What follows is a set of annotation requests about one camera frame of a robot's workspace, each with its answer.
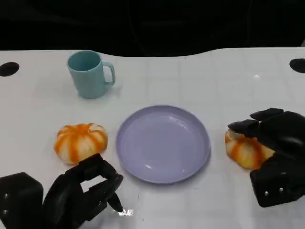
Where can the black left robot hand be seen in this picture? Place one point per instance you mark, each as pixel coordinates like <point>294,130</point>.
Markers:
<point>64,198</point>

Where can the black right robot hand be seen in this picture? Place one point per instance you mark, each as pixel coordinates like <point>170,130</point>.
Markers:
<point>283,131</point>

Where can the orange and white bread roll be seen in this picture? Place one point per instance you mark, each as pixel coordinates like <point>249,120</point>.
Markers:
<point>79,143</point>
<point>245,152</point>

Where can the black table grommet hole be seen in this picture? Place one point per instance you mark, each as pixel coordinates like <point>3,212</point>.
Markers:
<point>298,65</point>
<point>8,69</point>

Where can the lilac plate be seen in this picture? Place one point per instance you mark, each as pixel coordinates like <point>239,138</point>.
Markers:
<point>162,145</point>

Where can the pale green mug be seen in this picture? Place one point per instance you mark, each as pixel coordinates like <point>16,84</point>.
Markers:
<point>87,78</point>

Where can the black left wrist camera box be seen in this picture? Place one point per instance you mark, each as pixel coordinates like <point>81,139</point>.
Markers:
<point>21,200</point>

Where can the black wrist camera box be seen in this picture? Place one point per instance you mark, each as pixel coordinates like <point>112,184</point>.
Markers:
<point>21,200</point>
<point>276,181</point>

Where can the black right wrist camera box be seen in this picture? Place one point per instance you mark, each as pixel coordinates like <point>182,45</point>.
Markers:
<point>276,181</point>

